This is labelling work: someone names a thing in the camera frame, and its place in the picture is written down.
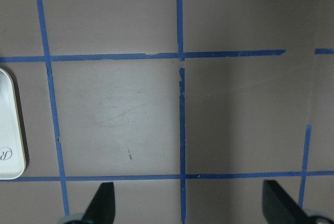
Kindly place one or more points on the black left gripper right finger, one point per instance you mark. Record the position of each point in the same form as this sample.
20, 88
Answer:
279, 207

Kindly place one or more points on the cream plastic tray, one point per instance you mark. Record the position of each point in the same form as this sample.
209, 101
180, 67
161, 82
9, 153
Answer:
14, 149

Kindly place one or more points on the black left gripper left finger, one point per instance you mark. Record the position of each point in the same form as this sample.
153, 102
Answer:
102, 207

